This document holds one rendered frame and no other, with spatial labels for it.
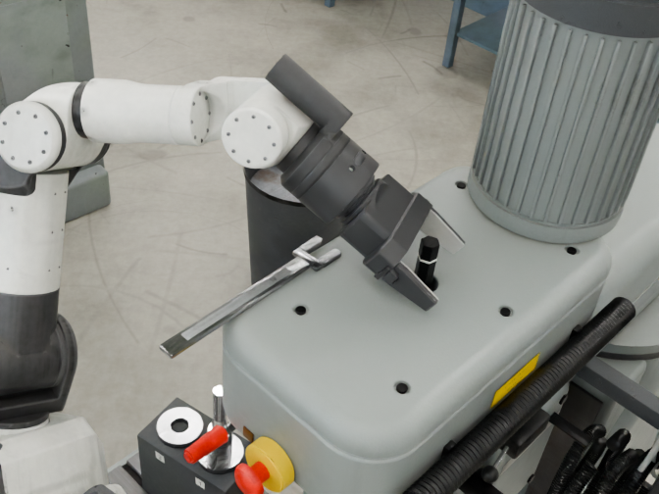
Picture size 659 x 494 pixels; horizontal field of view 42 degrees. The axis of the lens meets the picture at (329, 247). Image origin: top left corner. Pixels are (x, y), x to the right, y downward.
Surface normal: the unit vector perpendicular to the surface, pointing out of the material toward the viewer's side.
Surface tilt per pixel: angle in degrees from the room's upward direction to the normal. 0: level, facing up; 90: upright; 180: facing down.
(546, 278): 0
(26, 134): 61
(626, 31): 90
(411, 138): 0
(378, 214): 30
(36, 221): 68
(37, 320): 72
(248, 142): 77
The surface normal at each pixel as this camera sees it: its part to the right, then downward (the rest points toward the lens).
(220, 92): 0.52, 0.36
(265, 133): -0.23, 0.43
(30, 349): 0.69, 0.24
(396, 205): 0.54, -0.50
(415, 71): 0.08, -0.75
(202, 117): 0.97, 0.09
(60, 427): 0.51, -0.74
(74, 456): 0.80, -0.12
